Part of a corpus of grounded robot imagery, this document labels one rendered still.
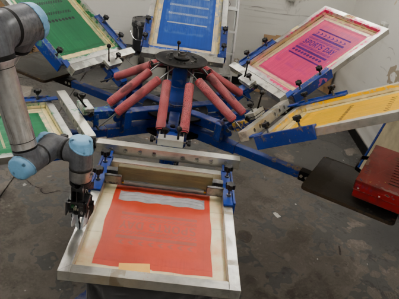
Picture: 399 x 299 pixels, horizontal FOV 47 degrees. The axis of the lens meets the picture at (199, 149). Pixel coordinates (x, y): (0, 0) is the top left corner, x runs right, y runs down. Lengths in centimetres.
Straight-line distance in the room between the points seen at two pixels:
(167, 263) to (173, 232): 18
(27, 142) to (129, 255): 53
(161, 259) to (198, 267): 13
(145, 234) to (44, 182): 214
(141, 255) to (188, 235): 22
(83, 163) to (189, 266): 51
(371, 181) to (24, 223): 228
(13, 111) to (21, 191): 234
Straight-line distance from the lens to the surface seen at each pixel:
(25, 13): 144
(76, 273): 153
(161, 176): 195
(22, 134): 142
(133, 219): 181
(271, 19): 599
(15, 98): 139
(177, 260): 164
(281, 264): 328
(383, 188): 219
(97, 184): 193
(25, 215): 347
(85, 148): 147
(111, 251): 166
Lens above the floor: 212
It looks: 29 degrees down
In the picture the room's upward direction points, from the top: 9 degrees clockwise
